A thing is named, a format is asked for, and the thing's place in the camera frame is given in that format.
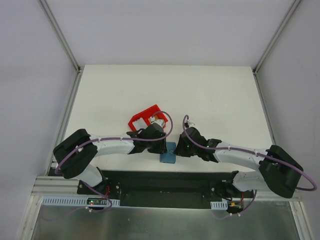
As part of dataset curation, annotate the blue leather card holder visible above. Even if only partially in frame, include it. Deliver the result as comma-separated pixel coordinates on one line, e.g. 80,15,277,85
159,142,177,164

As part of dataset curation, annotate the red plastic bin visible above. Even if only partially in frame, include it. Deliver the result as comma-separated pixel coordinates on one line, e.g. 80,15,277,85
128,104,168,131

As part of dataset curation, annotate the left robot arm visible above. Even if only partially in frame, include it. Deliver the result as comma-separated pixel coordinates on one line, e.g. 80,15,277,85
53,123,167,195

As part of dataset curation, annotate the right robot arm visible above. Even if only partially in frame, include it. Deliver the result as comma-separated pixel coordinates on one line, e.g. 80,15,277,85
174,127,304,199

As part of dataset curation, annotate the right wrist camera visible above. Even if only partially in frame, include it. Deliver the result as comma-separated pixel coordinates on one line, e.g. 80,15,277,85
184,119,196,129

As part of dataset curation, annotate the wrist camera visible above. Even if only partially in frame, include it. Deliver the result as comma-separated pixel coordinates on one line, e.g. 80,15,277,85
149,117,166,129
184,119,196,129

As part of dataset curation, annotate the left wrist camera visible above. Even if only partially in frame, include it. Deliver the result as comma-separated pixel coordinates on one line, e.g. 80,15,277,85
149,117,166,129

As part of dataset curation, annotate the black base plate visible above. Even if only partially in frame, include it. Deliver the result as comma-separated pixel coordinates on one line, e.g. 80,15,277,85
48,168,258,208

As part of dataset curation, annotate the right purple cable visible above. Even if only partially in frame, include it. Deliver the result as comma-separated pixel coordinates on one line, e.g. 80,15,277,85
181,114,317,221

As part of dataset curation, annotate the right white cable duct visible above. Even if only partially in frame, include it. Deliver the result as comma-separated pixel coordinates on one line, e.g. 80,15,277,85
210,201,228,211

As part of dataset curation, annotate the white cable duct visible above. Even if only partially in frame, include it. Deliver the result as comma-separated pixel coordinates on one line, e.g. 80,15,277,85
42,196,120,208
210,201,228,211

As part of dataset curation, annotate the right aluminium frame post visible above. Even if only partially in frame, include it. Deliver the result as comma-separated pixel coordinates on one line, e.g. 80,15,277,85
252,0,303,76

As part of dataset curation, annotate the aluminium frame post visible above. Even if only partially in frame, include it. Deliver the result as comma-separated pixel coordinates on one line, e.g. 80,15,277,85
252,0,303,76
37,0,82,74

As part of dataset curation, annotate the aluminium front rail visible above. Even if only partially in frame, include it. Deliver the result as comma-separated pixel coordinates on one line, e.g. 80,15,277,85
31,174,83,196

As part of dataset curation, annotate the left white cable duct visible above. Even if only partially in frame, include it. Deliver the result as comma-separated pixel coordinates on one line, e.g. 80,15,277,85
42,196,120,208

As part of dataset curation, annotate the left aluminium frame post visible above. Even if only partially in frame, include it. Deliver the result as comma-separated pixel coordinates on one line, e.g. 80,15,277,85
37,0,82,74

